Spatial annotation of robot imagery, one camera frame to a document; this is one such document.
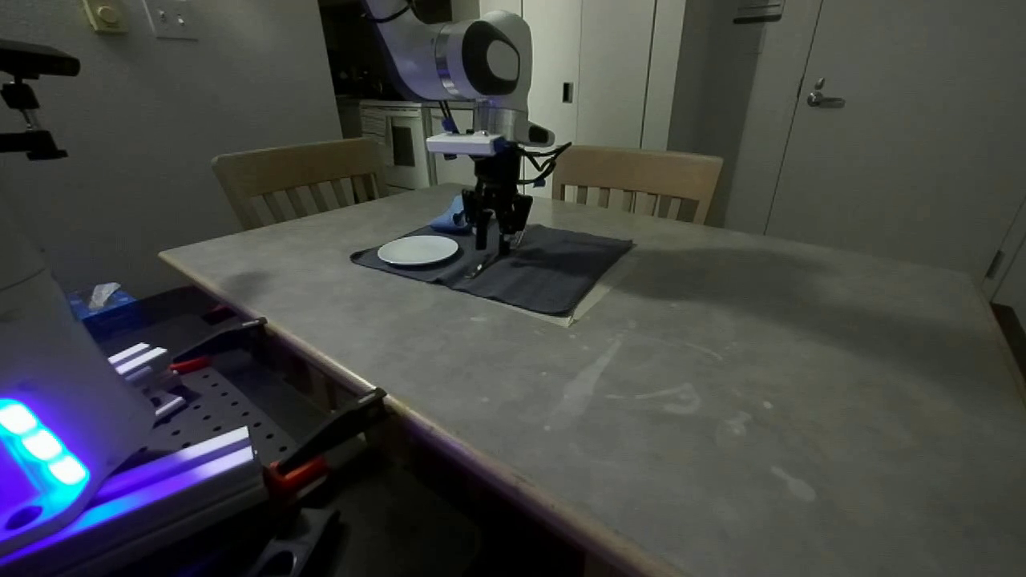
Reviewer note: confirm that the white robot base blue lights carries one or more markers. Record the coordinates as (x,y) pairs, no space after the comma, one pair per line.
(44,354)

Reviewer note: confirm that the blue box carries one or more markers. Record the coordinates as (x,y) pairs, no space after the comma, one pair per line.
(108,306)

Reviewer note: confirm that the white door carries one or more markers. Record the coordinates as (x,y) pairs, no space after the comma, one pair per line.
(886,162)

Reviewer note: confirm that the aluminium extrusion bar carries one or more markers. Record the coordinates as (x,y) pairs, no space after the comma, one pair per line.
(163,490)

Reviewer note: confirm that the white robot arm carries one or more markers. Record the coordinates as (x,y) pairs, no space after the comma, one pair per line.
(471,51)

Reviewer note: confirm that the light wooden slat-back chair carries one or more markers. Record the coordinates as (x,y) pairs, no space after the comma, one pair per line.
(643,168)
(291,164)

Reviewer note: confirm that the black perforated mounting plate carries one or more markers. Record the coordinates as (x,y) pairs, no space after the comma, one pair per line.
(226,412)

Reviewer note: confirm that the dark grey cloth placemat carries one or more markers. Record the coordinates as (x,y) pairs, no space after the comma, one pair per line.
(555,272)

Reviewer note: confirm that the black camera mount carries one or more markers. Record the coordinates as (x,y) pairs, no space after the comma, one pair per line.
(34,58)

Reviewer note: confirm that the blue folded cloth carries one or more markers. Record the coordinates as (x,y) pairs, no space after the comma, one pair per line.
(448,223)

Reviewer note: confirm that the white drawer cabinet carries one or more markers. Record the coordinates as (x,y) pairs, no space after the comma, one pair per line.
(381,129)

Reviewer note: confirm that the silver metal fork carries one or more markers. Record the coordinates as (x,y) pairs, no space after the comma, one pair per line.
(480,268)

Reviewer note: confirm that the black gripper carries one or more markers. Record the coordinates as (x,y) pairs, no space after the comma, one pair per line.
(498,179)

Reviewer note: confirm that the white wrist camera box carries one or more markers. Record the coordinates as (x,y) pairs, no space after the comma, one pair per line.
(461,143)

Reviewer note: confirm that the grey door sign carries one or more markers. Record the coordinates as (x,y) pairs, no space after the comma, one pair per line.
(758,9)

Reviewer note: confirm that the white round plate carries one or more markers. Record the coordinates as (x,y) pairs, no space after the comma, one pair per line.
(419,252)

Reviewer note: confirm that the silver metal bars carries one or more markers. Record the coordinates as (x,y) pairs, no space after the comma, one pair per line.
(139,360)

